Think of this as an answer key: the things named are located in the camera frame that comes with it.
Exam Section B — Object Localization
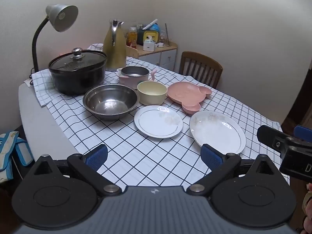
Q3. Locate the black cooking pot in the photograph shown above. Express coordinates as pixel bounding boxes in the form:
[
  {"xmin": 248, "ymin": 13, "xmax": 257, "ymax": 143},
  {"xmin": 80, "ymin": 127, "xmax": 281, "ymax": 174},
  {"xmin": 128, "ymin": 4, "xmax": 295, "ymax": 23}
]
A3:
[{"xmin": 48, "ymin": 54, "xmax": 108, "ymax": 95}]

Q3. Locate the cream bowl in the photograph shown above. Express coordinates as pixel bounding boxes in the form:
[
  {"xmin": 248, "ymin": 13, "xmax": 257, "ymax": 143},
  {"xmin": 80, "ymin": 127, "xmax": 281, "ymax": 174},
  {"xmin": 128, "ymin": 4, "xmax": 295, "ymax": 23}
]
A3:
[{"xmin": 136, "ymin": 81, "xmax": 168, "ymax": 106}]

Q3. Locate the yellow box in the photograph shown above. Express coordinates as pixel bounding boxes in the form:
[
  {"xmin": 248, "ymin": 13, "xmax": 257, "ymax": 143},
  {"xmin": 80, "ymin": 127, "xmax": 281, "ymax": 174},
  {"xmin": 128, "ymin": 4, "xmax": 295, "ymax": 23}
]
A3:
[{"xmin": 143, "ymin": 30, "xmax": 160, "ymax": 45}]

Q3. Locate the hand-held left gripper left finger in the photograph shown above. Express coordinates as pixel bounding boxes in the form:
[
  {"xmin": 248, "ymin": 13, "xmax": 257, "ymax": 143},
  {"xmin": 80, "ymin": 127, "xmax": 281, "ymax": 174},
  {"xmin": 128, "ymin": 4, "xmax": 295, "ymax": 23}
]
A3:
[{"xmin": 34, "ymin": 144, "xmax": 122, "ymax": 197}]

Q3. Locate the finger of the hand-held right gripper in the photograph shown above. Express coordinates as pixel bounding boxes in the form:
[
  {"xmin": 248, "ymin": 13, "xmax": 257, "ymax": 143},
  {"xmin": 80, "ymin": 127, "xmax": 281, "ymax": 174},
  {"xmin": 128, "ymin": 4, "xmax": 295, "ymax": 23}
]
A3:
[
  {"xmin": 293, "ymin": 125, "xmax": 312, "ymax": 139},
  {"xmin": 257, "ymin": 125, "xmax": 288, "ymax": 157}
]

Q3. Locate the pink pot with steel insert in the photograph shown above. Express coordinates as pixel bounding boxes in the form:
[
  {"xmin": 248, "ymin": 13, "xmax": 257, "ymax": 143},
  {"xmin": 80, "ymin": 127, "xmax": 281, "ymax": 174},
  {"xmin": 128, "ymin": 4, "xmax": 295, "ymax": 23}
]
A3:
[{"xmin": 116, "ymin": 66, "xmax": 158, "ymax": 89}]

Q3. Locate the white wooden cabinet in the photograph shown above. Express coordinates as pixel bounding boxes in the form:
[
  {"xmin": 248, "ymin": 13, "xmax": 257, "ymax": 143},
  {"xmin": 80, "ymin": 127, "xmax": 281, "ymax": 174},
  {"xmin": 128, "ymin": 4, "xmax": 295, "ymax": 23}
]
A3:
[{"xmin": 136, "ymin": 41, "xmax": 178, "ymax": 72}]

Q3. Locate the white checkered tablecloth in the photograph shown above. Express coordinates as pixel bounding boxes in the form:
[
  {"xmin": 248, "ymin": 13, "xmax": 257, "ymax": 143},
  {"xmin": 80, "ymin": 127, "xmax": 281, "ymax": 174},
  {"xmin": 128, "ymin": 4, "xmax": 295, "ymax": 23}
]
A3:
[{"xmin": 30, "ymin": 43, "xmax": 290, "ymax": 188}]

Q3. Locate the large steel bowl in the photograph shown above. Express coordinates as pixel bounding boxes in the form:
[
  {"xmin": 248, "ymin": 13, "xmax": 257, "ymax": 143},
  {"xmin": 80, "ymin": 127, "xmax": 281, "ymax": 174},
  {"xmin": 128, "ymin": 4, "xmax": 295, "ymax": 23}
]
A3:
[{"xmin": 83, "ymin": 84, "xmax": 140, "ymax": 121}]

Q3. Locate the round white plate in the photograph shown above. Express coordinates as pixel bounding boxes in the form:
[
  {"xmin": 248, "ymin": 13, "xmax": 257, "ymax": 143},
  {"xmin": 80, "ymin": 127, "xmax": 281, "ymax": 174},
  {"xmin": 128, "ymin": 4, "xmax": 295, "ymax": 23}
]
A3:
[{"xmin": 134, "ymin": 105, "xmax": 184, "ymax": 138}]

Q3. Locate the light wooden chair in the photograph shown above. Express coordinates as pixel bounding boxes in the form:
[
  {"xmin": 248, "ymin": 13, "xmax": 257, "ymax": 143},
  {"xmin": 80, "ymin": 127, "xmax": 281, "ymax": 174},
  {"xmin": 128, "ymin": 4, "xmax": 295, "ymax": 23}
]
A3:
[{"xmin": 126, "ymin": 46, "xmax": 139, "ymax": 59}]

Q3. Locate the dark wooden chair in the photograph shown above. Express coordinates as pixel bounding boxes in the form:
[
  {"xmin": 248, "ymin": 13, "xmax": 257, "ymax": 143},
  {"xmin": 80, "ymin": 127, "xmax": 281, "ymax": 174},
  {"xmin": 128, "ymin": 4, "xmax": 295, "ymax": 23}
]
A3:
[{"xmin": 179, "ymin": 51, "xmax": 223, "ymax": 89}]

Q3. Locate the grey desk lamp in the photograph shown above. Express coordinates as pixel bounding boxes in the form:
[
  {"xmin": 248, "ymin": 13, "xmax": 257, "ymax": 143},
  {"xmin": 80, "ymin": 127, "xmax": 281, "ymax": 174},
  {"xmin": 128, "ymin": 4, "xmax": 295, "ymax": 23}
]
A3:
[{"xmin": 30, "ymin": 4, "xmax": 79, "ymax": 74}]

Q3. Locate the orange juice bottle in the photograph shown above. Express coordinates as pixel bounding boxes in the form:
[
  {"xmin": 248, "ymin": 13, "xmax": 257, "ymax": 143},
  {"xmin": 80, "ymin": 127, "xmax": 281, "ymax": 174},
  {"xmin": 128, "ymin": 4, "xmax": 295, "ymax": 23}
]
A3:
[{"xmin": 128, "ymin": 27, "xmax": 137, "ymax": 49}]

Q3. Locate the pink bear-shaped plate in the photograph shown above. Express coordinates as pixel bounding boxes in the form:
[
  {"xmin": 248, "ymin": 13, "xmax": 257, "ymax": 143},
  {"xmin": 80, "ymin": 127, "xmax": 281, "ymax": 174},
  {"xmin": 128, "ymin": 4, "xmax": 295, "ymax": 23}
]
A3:
[{"xmin": 167, "ymin": 82, "xmax": 212, "ymax": 114}]

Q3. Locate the person's right hand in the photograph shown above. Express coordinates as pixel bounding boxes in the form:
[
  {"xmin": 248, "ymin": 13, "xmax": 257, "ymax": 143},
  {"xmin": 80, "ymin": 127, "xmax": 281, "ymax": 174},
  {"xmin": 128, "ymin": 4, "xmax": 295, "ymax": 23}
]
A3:
[{"xmin": 302, "ymin": 182, "xmax": 312, "ymax": 232}]

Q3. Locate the white marker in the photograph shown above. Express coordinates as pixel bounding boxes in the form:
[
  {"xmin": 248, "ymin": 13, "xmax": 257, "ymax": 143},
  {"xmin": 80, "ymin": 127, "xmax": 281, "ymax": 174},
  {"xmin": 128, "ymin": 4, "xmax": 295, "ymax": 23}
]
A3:
[{"xmin": 143, "ymin": 19, "xmax": 158, "ymax": 30}]

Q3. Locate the glass pot lid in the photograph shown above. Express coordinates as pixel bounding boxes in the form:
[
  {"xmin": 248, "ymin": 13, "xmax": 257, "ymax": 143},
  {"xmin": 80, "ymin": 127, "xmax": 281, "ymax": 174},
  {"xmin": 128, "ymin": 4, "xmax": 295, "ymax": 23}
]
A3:
[{"xmin": 49, "ymin": 47, "xmax": 107, "ymax": 72}]

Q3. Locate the gold thermos jug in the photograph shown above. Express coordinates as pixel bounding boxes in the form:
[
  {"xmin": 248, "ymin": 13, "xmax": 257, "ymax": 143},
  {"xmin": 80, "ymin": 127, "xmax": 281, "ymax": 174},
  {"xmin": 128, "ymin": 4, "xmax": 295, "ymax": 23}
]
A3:
[{"xmin": 102, "ymin": 19, "xmax": 127, "ymax": 72}]

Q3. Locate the oval white plate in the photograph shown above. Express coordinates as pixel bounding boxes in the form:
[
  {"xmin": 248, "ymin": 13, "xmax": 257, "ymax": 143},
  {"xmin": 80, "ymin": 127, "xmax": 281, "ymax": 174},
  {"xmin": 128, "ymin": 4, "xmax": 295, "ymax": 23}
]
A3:
[{"xmin": 189, "ymin": 110, "xmax": 246, "ymax": 155}]

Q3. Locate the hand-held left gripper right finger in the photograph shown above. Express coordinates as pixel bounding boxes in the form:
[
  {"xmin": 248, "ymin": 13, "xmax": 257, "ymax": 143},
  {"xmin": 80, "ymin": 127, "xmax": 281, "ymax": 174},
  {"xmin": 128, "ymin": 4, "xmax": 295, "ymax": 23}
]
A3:
[{"xmin": 187, "ymin": 144, "xmax": 275, "ymax": 196}]

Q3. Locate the blue and white bag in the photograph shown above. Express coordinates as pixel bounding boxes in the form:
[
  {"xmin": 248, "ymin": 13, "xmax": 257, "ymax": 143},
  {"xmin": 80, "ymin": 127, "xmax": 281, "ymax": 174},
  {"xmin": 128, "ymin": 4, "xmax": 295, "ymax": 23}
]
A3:
[{"xmin": 0, "ymin": 131, "xmax": 35, "ymax": 179}]

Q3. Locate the dark wooden door frame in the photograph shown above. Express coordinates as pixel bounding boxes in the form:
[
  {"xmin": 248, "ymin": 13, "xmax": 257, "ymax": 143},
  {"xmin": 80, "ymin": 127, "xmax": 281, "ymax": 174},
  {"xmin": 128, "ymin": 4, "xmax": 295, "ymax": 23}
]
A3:
[{"xmin": 281, "ymin": 61, "xmax": 312, "ymax": 132}]

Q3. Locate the white tissue box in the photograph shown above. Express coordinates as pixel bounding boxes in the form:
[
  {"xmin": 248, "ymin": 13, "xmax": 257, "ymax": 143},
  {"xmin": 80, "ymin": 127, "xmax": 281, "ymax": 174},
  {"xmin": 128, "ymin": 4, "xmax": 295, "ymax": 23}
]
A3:
[{"xmin": 143, "ymin": 36, "xmax": 156, "ymax": 52}]

